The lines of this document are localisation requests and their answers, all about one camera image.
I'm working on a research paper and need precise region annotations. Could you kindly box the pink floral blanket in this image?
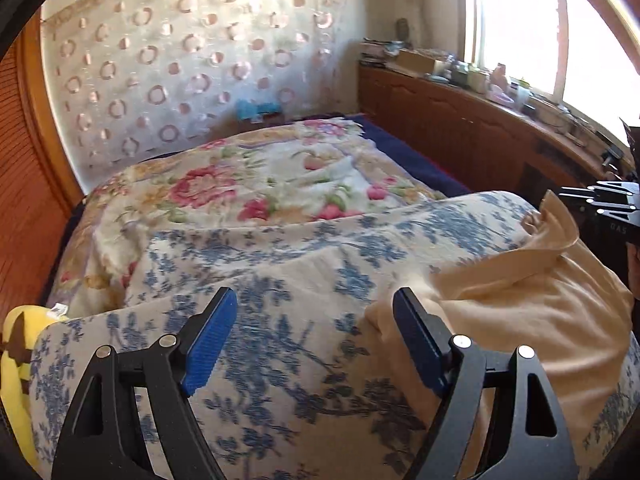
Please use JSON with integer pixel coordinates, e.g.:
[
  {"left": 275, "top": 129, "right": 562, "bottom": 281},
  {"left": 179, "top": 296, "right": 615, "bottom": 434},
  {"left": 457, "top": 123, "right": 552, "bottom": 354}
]
[{"left": 47, "top": 117, "right": 446, "bottom": 318}]

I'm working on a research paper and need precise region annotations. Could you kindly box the pink bag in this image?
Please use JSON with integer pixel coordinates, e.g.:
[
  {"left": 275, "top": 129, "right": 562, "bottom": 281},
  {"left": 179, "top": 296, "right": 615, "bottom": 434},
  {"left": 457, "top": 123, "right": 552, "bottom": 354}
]
[{"left": 490, "top": 64, "right": 516, "bottom": 103}]

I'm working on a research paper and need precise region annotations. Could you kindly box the beige t-shirt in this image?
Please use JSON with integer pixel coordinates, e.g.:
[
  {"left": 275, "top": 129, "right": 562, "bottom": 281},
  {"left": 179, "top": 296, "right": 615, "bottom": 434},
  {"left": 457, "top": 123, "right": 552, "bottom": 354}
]
[{"left": 365, "top": 190, "right": 636, "bottom": 480}]

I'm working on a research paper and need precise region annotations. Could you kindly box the wooden low cabinet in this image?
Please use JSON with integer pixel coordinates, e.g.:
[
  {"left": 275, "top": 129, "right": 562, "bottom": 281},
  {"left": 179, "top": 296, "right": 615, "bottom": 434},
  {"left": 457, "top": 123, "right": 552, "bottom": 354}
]
[{"left": 357, "top": 60, "right": 626, "bottom": 206}]

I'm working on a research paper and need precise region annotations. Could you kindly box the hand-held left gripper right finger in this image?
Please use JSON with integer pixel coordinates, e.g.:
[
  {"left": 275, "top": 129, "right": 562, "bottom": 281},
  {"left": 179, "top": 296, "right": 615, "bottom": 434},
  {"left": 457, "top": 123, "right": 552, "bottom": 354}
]
[{"left": 392, "top": 287, "right": 581, "bottom": 480}]

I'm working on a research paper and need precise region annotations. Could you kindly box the cardboard box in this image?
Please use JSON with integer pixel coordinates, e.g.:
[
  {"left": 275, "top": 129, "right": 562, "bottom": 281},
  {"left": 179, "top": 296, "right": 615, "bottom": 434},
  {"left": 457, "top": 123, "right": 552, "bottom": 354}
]
[{"left": 395, "top": 49, "right": 441, "bottom": 77}]

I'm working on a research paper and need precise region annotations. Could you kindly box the blue floral bed sheet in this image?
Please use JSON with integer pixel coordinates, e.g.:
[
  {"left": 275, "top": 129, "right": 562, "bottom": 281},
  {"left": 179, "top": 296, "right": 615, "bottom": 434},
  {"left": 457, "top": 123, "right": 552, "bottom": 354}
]
[{"left": 27, "top": 191, "right": 640, "bottom": 480}]

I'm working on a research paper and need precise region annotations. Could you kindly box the navy blue mattress cover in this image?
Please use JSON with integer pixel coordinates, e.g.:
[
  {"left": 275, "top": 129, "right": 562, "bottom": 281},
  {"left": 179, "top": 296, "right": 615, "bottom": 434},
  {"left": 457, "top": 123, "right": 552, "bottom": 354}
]
[{"left": 345, "top": 112, "right": 473, "bottom": 201}]

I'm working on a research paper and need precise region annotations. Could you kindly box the yellow plush toy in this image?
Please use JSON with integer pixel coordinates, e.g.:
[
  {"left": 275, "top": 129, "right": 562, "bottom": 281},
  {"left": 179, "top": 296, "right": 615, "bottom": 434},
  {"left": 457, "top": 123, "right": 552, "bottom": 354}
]
[{"left": 0, "top": 305, "right": 68, "bottom": 471}]

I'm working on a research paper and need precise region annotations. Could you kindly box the light blue cloth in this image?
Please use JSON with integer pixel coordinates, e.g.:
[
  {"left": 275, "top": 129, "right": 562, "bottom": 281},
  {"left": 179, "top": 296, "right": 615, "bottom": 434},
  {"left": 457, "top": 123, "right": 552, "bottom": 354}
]
[{"left": 235, "top": 100, "right": 278, "bottom": 121}]

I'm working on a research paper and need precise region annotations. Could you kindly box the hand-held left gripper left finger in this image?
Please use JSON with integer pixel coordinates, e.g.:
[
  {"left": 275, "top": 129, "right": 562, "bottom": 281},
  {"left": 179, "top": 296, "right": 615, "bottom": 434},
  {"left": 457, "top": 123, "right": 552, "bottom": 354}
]
[{"left": 51, "top": 286, "right": 239, "bottom": 480}]

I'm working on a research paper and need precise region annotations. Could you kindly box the sheer circle-pattern curtain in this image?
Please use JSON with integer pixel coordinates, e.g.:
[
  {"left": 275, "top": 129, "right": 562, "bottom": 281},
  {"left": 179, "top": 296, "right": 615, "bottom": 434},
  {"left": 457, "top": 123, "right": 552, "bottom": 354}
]
[{"left": 40, "top": 0, "right": 368, "bottom": 196}]

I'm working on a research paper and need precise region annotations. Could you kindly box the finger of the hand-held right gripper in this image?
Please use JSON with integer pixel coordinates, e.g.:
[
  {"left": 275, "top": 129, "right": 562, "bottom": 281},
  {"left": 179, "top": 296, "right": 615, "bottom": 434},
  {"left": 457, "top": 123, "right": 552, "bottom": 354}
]
[
  {"left": 558, "top": 185, "right": 640, "bottom": 200},
  {"left": 587, "top": 199, "right": 640, "bottom": 217}
]

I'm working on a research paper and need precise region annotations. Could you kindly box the wooden slatted wardrobe door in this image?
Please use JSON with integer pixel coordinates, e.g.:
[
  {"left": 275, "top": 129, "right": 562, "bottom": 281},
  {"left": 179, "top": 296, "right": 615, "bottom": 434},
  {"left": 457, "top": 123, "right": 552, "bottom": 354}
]
[{"left": 0, "top": 10, "right": 83, "bottom": 321}]

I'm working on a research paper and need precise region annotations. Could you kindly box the window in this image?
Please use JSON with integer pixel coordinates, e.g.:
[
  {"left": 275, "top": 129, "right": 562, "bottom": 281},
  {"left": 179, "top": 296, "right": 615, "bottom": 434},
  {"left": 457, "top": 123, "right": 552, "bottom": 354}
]
[{"left": 460, "top": 0, "right": 640, "bottom": 136}]

